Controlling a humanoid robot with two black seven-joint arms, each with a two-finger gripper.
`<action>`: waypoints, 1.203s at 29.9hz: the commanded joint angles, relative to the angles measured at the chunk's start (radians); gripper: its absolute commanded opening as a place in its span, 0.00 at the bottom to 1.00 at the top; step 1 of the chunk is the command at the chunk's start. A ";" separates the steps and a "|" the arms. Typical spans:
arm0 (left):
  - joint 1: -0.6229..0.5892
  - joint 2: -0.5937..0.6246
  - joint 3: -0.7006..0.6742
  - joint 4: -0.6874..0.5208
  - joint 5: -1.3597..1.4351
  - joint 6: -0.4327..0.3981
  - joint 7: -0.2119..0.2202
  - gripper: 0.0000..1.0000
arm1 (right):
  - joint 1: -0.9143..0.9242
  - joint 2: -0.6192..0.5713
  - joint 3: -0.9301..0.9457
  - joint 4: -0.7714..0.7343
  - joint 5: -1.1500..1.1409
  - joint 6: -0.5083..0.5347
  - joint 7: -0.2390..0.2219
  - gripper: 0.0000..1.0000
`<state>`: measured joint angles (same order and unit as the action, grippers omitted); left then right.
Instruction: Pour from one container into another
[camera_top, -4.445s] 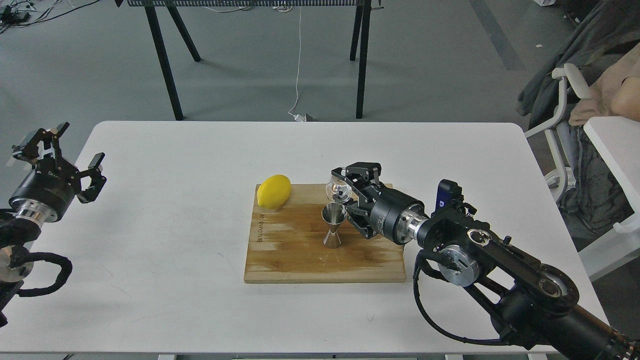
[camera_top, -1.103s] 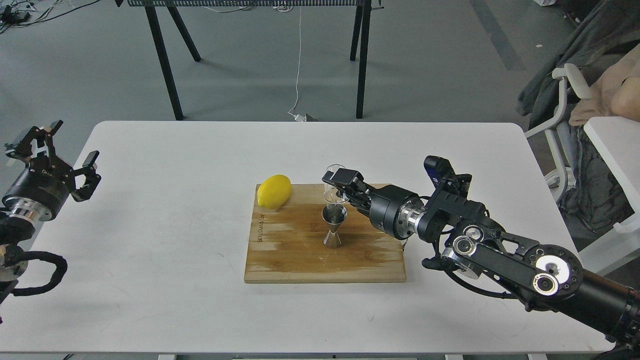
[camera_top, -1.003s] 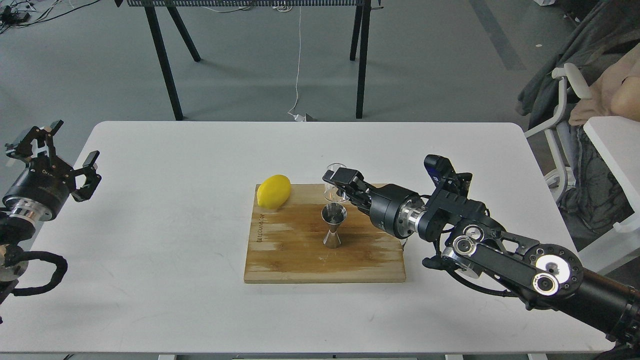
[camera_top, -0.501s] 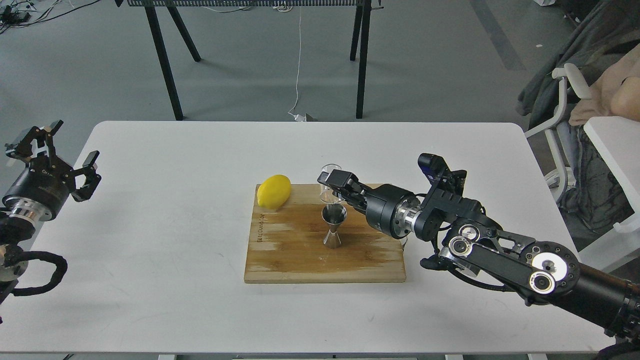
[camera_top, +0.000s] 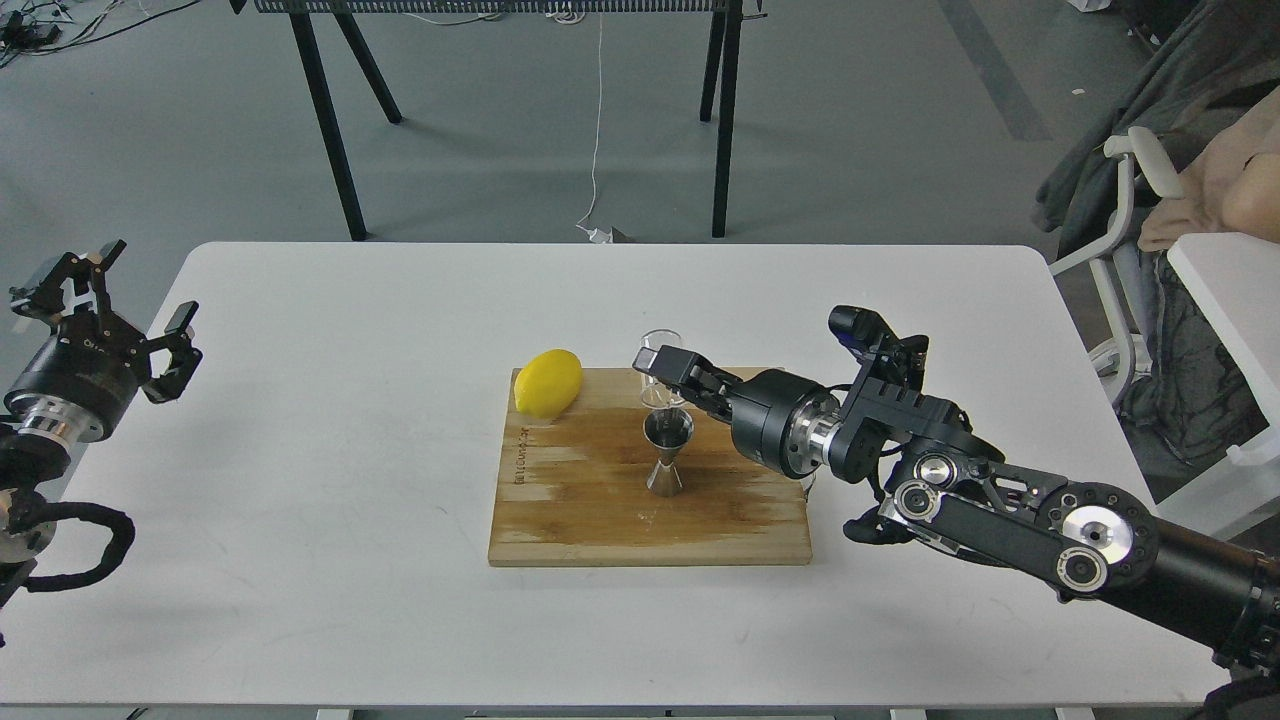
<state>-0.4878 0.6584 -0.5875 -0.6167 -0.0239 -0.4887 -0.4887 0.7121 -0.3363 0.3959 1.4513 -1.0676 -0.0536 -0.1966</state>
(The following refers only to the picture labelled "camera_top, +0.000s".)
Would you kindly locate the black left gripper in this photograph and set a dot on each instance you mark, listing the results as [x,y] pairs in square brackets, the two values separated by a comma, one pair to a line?
[88,368]

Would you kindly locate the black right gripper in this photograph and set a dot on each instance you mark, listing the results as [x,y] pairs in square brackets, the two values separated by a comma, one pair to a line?
[778,419]

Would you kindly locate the small clear glass cup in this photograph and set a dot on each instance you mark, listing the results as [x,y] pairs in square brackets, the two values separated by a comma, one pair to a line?
[652,393]

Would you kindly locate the steel double jigger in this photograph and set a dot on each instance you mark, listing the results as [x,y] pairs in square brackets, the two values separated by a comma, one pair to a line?
[668,430]

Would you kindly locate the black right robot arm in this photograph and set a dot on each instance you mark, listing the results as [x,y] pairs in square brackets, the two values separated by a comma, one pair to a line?
[937,483]

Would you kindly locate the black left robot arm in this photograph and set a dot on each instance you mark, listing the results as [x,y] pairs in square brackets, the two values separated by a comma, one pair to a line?
[36,449]

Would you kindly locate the yellow lemon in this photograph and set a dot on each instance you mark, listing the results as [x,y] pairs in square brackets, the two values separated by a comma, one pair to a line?
[548,385]

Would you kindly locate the wooden cutting board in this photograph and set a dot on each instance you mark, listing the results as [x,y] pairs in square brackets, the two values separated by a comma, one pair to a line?
[571,492]

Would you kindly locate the white office chair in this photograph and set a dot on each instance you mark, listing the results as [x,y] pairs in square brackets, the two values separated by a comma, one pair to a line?
[1239,491]

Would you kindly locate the white side table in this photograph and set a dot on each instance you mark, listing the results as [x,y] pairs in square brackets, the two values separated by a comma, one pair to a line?
[1234,278]

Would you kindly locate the person in beige sweater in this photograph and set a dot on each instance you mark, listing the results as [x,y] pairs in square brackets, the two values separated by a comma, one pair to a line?
[1194,403]

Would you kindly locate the black metal frame table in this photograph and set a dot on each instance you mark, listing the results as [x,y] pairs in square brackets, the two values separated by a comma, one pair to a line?
[509,84]

